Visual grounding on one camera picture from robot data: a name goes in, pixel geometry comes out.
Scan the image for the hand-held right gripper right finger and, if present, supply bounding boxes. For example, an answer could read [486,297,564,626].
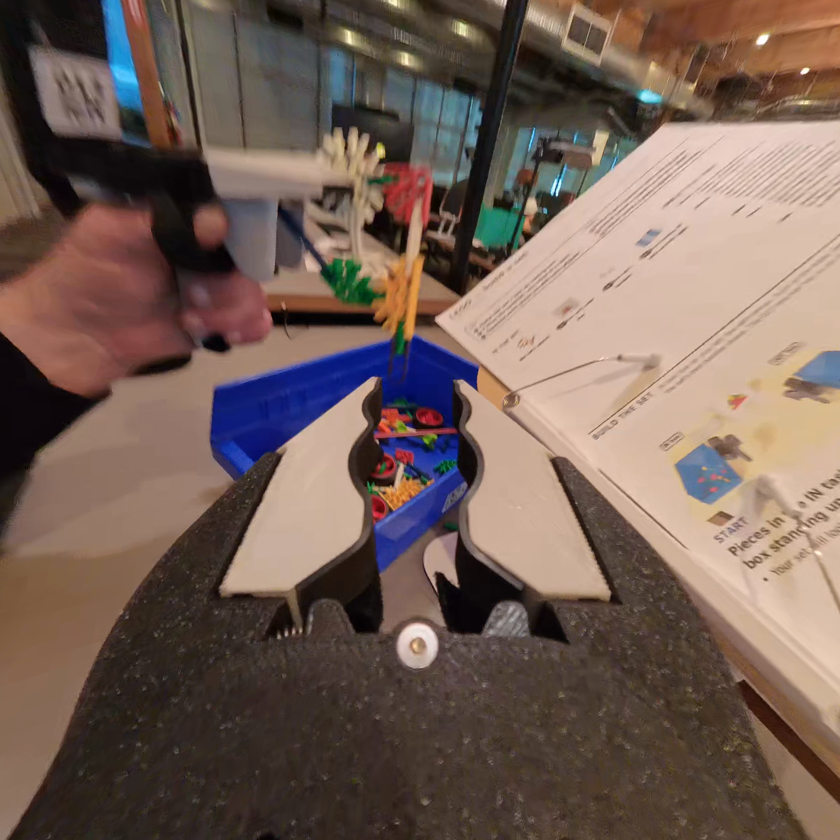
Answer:
[451,379,613,602]

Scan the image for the person's left hand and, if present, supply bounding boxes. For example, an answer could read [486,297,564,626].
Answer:
[0,200,274,396]

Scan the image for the metal ventilation duct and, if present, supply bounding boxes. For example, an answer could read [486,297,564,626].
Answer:
[262,0,657,86]

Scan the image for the pile of colourful construction pieces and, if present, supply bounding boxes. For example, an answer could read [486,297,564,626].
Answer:
[367,397,460,522]

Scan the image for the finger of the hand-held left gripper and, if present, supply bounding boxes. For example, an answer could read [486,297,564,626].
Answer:
[203,150,357,199]

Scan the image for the blue parts bin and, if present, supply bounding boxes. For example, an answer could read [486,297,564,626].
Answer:
[211,336,480,572]

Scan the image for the white document stand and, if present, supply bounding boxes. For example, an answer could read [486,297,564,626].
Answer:
[420,121,840,782]

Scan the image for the printed instruction sheet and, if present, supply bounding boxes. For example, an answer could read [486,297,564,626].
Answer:
[436,121,840,716]

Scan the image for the black pole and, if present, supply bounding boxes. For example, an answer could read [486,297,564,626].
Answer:
[449,0,529,293]

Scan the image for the wooden post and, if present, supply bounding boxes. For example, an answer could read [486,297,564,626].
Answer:
[121,0,175,148]

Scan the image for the green storage tub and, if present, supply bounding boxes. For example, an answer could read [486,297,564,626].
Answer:
[474,202,529,245]

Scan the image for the colourful construction toy model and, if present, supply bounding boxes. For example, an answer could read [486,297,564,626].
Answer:
[279,126,435,383]

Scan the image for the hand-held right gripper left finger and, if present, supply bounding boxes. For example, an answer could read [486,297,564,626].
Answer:
[218,376,385,634]

